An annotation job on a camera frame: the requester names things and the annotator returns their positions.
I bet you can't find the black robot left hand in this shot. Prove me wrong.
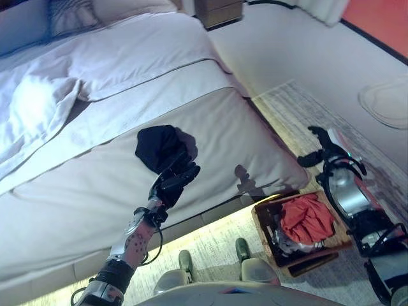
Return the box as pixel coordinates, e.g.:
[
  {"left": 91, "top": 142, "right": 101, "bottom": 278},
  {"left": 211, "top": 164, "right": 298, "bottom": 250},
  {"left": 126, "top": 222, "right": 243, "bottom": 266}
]
[{"left": 149, "top": 151, "right": 201, "bottom": 208}]

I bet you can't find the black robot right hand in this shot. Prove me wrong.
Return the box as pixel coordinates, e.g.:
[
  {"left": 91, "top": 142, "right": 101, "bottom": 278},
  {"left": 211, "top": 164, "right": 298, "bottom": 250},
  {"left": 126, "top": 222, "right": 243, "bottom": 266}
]
[{"left": 298, "top": 126, "right": 348, "bottom": 168}]

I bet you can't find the black garment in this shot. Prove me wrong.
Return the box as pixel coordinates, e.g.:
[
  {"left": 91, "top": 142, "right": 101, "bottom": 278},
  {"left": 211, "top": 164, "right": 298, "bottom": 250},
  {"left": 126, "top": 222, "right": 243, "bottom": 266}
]
[{"left": 135, "top": 124, "right": 198, "bottom": 175}]

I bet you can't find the red garment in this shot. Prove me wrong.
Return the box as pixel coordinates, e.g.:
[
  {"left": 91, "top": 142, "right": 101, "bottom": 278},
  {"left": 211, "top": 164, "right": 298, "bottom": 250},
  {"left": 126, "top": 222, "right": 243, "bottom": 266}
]
[{"left": 279, "top": 193, "right": 336, "bottom": 245}]

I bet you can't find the white garment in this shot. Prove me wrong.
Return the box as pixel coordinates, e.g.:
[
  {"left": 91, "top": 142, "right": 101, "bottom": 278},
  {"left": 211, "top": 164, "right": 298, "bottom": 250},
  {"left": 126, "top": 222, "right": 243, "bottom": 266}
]
[{"left": 272, "top": 228, "right": 328, "bottom": 256}]

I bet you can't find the bed with beige cover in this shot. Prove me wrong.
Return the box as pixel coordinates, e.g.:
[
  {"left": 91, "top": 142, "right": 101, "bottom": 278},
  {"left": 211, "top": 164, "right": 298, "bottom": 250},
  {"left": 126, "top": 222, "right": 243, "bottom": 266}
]
[{"left": 0, "top": 0, "right": 310, "bottom": 289}]

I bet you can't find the brown wicker basket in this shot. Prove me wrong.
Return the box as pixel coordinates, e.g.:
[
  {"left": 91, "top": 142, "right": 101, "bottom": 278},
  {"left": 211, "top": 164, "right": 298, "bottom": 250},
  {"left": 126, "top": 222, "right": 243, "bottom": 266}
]
[{"left": 251, "top": 190, "right": 353, "bottom": 278}]

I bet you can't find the upholstered bed base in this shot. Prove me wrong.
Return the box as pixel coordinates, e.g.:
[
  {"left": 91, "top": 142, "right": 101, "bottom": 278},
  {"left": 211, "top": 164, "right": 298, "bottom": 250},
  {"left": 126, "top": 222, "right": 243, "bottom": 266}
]
[{"left": 0, "top": 190, "right": 301, "bottom": 306}]

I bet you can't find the white bed pillow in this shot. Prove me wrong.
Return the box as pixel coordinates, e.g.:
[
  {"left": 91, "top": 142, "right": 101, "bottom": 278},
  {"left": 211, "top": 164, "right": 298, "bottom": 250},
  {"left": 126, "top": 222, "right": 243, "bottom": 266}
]
[
  {"left": 92, "top": 0, "right": 183, "bottom": 24},
  {"left": 0, "top": 6, "right": 52, "bottom": 55}
]

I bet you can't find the grey striped rug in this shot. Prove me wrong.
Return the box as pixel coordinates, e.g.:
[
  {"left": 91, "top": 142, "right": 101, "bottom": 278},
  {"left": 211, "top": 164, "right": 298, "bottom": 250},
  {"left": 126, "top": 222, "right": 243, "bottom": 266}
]
[{"left": 140, "top": 79, "right": 408, "bottom": 306}]

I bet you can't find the small white floor mat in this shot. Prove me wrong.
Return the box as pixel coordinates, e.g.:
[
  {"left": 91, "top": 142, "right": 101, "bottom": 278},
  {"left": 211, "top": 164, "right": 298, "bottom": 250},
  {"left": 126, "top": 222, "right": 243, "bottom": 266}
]
[{"left": 358, "top": 77, "right": 408, "bottom": 129}]

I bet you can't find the white textured blanket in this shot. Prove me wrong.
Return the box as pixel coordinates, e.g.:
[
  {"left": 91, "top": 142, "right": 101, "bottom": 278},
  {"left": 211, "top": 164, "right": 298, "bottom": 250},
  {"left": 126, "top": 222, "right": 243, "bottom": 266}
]
[{"left": 0, "top": 59, "right": 250, "bottom": 196}]

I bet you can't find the grey robot torso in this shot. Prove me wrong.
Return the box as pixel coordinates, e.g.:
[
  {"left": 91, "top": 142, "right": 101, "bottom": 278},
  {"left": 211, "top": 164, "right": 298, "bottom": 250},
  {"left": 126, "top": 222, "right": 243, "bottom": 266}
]
[{"left": 136, "top": 281, "right": 319, "bottom": 306}]

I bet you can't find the white curtain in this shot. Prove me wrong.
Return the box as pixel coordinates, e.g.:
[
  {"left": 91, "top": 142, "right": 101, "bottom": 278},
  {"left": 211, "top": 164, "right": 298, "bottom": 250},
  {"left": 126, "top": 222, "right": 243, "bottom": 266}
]
[{"left": 295, "top": 0, "right": 344, "bottom": 27}]

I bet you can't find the white duvet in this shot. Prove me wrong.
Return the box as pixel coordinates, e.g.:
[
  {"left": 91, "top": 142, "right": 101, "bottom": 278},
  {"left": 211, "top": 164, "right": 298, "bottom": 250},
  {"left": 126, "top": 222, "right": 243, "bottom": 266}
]
[{"left": 0, "top": 12, "right": 224, "bottom": 189}]

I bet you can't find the brown wooden nightstand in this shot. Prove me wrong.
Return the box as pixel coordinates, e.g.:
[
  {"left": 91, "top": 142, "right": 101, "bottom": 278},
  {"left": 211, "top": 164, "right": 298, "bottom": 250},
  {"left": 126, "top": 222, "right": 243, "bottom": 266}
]
[{"left": 194, "top": 0, "right": 245, "bottom": 31}]

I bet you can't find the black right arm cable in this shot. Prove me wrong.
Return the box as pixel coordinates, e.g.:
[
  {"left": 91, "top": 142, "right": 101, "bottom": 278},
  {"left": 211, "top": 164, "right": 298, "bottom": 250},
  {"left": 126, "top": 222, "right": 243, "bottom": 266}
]
[{"left": 317, "top": 156, "right": 368, "bottom": 205}]

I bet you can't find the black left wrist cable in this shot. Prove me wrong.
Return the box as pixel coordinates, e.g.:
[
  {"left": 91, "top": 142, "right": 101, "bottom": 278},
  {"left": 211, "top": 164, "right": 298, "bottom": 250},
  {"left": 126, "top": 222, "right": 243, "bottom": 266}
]
[{"left": 139, "top": 221, "right": 166, "bottom": 266}]

